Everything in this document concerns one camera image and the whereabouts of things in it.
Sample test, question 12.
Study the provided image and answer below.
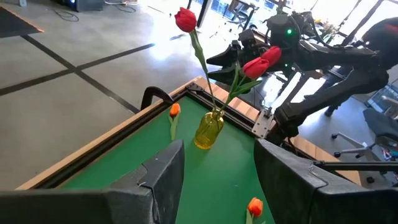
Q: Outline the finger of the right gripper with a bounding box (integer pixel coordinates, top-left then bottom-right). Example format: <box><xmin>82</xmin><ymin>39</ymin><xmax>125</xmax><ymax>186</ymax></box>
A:
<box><xmin>206</xmin><ymin>45</ymin><xmax>242</xmax><ymax>67</ymax></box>
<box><xmin>207</xmin><ymin>67</ymin><xmax>242</xmax><ymax>85</ymax></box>

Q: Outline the green table mat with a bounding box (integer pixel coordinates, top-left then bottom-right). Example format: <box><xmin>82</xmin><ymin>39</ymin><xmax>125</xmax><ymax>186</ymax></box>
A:
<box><xmin>58</xmin><ymin>95</ymin><xmax>277</xmax><ymax>224</ymax></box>

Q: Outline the orange tulip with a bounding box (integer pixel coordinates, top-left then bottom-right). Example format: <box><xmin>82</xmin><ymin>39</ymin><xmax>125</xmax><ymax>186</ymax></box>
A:
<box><xmin>245</xmin><ymin>197</ymin><xmax>265</xmax><ymax>224</ymax></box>
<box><xmin>167</xmin><ymin>102</ymin><xmax>182</xmax><ymax>141</ymax></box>

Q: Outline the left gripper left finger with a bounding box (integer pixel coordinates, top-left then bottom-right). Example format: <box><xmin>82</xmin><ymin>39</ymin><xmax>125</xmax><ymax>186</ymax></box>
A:
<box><xmin>110</xmin><ymin>139</ymin><xmax>185</xmax><ymax>224</ymax></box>

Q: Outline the red tulip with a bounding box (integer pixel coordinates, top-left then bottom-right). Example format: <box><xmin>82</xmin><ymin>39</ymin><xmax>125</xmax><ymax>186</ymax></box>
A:
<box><xmin>219</xmin><ymin>57</ymin><xmax>271</xmax><ymax>112</ymax></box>
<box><xmin>236</xmin><ymin>45</ymin><xmax>283</xmax><ymax>94</ymax></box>
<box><xmin>174</xmin><ymin>6</ymin><xmax>218</xmax><ymax>113</ymax></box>

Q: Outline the black orange-edged floor mat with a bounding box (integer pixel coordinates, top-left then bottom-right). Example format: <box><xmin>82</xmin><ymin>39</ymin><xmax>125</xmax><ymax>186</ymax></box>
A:
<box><xmin>0</xmin><ymin>6</ymin><xmax>44</xmax><ymax>39</ymax></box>

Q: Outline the grey office chair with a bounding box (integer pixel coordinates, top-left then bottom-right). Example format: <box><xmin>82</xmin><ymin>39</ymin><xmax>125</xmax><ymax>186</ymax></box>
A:
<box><xmin>331</xmin><ymin>107</ymin><xmax>398</xmax><ymax>159</ymax></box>

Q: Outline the silver metal bracket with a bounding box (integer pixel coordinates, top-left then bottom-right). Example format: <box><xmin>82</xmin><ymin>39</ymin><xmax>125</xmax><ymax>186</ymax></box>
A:
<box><xmin>251</xmin><ymin>108</ymin><xmax>274</xmax><ymax>139</ymax></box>

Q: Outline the yellow glass vase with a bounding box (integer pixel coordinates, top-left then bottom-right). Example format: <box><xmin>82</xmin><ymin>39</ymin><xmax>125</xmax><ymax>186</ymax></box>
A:
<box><xmin>193</xmin><ymin>109</ymin><xmax>225</xmax><ymax>151</ymax></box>

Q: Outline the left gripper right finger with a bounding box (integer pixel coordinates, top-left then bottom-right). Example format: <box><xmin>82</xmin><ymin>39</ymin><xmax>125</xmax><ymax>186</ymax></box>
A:
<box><xmin>254</xmin><ymin>139</ymin><xmax>327</xmax><ymax>224</ymax></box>

